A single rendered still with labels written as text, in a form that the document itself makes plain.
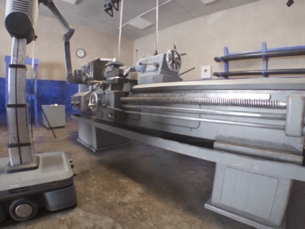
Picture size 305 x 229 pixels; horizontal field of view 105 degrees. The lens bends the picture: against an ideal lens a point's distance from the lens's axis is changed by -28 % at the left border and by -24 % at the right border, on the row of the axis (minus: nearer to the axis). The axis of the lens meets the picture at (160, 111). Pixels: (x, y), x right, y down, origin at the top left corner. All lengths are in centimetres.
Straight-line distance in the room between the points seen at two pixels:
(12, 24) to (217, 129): 143
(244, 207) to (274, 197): 19
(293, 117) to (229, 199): 60
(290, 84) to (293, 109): 16
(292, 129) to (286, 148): 17
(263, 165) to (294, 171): 13
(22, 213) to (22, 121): 56
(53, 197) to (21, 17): 113
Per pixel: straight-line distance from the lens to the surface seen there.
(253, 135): 94
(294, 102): 80
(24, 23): 123
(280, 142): 94
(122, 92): 152
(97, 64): 237
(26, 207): 116
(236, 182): 100
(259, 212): 107
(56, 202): 115
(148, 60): 161
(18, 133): 121
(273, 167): 79
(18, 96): 119
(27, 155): 122
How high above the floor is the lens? 72
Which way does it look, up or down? 4 degrees down
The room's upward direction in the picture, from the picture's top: 1 degrees clockwise
